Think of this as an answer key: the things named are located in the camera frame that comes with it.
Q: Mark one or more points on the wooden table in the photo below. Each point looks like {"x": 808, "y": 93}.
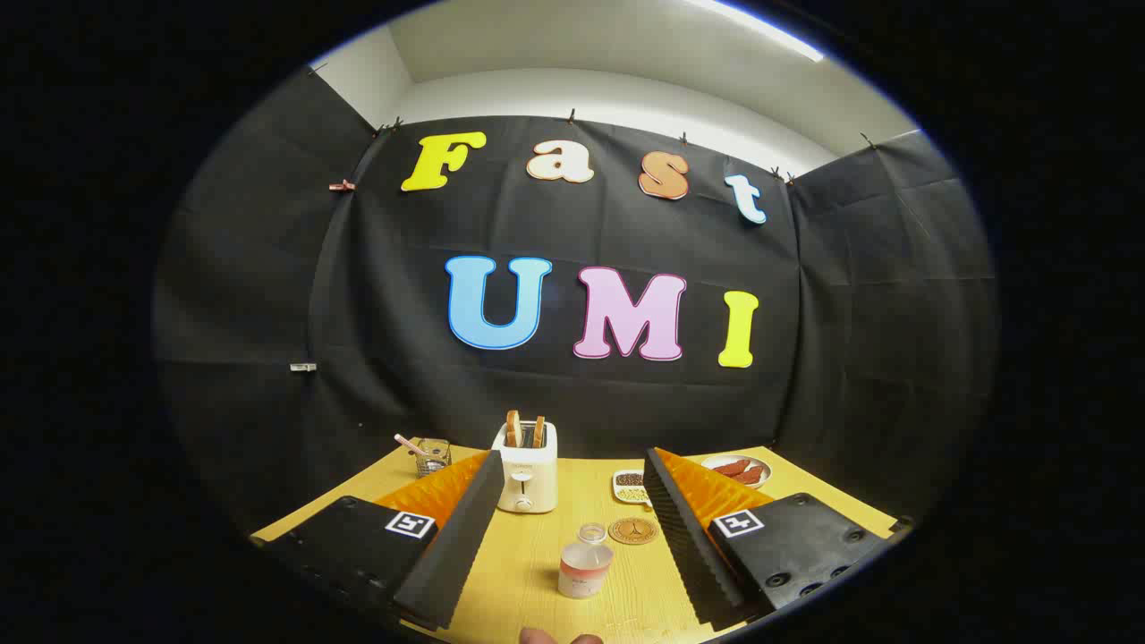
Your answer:
{"x": 528, "y": 559}

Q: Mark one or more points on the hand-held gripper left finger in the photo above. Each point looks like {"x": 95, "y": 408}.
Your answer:
{"x": 452, "y": 555}

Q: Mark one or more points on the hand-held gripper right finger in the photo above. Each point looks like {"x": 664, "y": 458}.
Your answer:
{"x": 684, "y": 546}

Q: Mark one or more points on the rounded bread slice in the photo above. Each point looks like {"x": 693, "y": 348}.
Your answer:
{"x": 513, "y": 429}

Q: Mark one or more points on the white oval plate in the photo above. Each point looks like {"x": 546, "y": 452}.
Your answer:
{"x": 711, "y": 461}

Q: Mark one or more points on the striped drinking straw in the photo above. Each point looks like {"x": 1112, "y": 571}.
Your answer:
{"x": 408, "y": 443}

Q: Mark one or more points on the clear plastic juice bottle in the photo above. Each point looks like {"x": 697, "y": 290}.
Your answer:
{"x": 586, "y": 565}

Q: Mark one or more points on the round wooden coaster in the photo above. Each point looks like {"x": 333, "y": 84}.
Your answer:
{"x": 633, "y": 531}

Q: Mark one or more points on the square bread slice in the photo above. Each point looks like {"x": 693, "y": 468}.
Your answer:
{"x": 538, "y": 432}

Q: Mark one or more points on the white divided dish of beans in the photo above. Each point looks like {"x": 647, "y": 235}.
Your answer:
{"x": 631, "y": 487}

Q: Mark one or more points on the white toaster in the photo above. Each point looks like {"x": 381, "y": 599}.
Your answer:
{"x": 526, "y": 478}

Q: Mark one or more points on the red meat piece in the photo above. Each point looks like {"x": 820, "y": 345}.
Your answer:
{"x": 750, "y": 475}
{"x": 729, "y": 468}

